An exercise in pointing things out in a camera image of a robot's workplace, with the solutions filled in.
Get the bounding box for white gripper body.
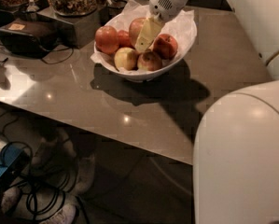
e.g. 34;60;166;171
149;0;188;21

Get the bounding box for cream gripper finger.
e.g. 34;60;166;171
135;15;164;52

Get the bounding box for large apple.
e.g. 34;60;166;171
129;18;146;47

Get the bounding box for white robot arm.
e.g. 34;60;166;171
193;0;279;224

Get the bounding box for red apple right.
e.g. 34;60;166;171
153;34;178;60

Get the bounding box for small red back apple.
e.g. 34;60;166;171
118;30;132;47

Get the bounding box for yellow-red apple front centre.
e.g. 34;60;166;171
137;49;162;71

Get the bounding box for yellow apple front left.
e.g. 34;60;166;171
114;47;138;71

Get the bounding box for red apple far left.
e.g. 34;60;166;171
95;25;119;55

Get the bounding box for white bowl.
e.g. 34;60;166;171
93;4;198;83

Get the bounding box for black cup with spoon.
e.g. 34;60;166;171
107;0;127;19

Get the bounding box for grey metal jar stand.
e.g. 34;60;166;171
37;7;108;49

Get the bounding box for silver scoop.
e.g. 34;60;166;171
26;0;39;12

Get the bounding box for black device with label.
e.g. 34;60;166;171
0;19;58;58

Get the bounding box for white sneaker upper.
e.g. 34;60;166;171
31;137;59;168

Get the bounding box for white sneaker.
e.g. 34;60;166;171
38;203;77;224
1;187;21;214
31;137;59;168

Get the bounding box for blue box on floor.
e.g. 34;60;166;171
0;145;24;180

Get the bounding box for white sneaker bottom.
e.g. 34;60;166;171
38;203;77;224

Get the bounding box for white sneaker lower left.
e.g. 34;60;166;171
1;187;21;214

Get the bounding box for black cable on table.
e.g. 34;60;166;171
40;45;76;65

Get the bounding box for black coiled floor cable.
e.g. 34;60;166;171
0;109;91;224

